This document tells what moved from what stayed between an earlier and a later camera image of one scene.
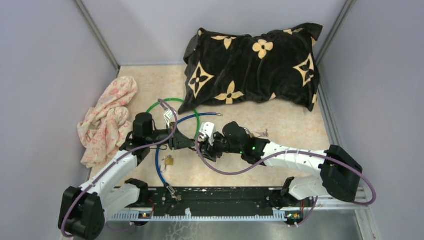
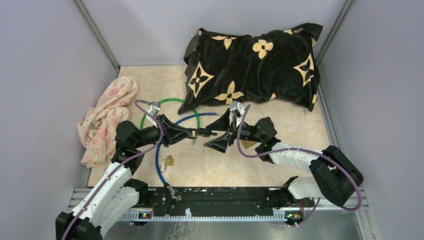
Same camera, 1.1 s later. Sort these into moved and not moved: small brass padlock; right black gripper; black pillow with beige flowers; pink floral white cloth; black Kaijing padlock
Moved: black Kaijing padlock; right black gripper
Not moved: pink floral white cloth; small brass padlock; black pillow with beige flowers
